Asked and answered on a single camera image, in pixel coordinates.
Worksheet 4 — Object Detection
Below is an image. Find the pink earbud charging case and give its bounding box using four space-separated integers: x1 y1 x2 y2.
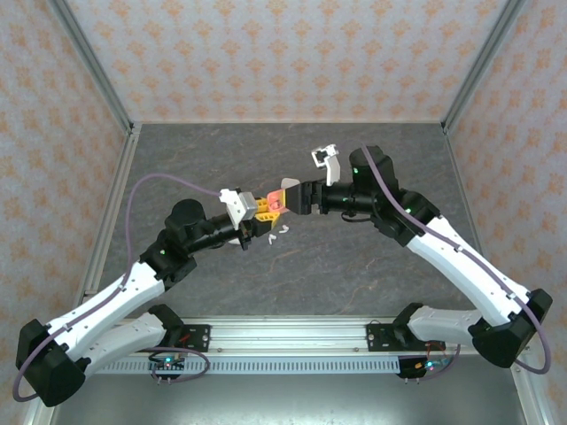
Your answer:
267 188 289 218

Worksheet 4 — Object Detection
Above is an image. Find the left controller circuit board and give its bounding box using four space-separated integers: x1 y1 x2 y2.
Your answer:
148 352 187 377

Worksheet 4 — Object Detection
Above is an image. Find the controller circuit board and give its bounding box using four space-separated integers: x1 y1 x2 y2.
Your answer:
398 353 451 380
148 352 187 377

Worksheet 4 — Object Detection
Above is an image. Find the right controller circuit board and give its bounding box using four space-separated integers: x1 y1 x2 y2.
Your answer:
398 353 451 380

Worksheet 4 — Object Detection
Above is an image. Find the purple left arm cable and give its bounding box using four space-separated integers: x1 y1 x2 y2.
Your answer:
12 174 225 403

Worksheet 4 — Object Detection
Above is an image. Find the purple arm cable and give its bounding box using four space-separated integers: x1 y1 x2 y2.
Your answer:
12 174 225 403
361 142 551 383

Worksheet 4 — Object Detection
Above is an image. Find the aluminium side rail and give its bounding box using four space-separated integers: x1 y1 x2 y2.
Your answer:
442 123 550 425
21 123 143 425

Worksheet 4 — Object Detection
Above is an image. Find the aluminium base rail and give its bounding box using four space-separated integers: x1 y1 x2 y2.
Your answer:
119 314 532 355

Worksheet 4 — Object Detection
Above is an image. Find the slotted grey cable duct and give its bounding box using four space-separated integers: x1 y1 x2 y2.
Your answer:
95 356 402 375

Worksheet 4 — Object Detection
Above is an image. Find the aluminium frame post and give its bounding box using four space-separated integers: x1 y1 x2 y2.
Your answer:
441 0 531 134
46 0 136 134

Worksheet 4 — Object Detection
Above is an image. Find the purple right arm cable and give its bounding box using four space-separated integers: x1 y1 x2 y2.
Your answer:
361 142 551 383

